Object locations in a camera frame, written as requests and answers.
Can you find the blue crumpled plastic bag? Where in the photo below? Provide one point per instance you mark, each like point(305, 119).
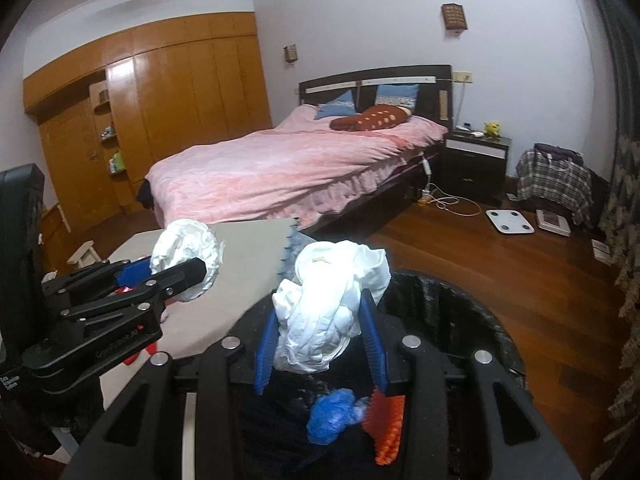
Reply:
point(330, 415)

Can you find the plaid shirt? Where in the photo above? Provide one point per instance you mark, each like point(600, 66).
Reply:
point(550, 180)

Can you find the wooden wardrobe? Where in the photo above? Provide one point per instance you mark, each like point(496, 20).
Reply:
point(200, 90)

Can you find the white bathroom scale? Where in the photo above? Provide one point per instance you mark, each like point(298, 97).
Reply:
point(510, 220)

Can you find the red dotted pillow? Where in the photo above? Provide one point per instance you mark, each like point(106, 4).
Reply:
point(370, 119)

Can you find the red plastic bag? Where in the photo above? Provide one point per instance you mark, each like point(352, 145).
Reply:
point(134, 357)

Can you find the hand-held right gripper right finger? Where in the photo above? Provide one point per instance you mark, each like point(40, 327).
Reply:
point(375, 340)

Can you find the blue patterned pillow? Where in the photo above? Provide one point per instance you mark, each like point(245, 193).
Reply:
point(335, 107)
point(395, 95)

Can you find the white booklet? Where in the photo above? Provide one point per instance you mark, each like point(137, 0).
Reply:
point(601, 251)

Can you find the black cloth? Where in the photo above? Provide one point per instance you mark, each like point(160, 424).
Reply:
point(146, 195)

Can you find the white box with dark cover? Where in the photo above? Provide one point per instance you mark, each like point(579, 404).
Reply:
point(552, 220)

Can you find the small wooden wall lamp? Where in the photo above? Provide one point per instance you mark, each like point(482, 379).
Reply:
point(290, 53)

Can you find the green bottle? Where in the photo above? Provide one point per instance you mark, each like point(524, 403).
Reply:
point(117, 162)

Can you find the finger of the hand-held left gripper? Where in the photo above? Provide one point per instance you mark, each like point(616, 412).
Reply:
point(132, 271)
point(185, 277)

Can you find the white stool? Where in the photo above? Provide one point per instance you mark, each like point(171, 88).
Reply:
point(82, 252)

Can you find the blue fringed cloth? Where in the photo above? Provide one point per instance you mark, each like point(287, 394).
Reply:
point(299, 245)

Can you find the patterned curtain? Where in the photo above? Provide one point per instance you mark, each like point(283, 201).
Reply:
point(625, 200)

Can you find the dark nightstand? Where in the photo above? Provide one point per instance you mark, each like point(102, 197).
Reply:
point(475, 170)

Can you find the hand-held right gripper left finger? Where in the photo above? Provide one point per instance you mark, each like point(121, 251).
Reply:
point(265, 355)

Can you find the large wooden wall lamp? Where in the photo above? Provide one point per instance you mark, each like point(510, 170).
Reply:
point(454, 17)

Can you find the dark purple cloth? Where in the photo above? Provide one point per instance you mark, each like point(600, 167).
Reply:
point(557, 151)

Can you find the pink blanket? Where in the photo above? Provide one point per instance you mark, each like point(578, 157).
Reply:
point(280, 170)

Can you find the yellow plush toy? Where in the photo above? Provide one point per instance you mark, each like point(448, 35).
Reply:
point(492, 130)

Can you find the orange bubble wrap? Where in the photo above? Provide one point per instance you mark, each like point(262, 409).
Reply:
point(387, 425)

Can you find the white paper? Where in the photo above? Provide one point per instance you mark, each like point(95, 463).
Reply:
point(185, 242)

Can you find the wall socket strip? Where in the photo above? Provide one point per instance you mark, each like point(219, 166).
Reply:
point(463, 76)

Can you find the black trash bin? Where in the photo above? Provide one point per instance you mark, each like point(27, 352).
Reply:
point(450, 310)

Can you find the white plastic sheet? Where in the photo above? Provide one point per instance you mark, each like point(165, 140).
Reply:
point(320, 320)

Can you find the small white device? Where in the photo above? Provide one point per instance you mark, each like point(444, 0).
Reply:
point(474, 134)

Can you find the dark wooden bed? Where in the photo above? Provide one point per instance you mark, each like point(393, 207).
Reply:
point(430, 95)

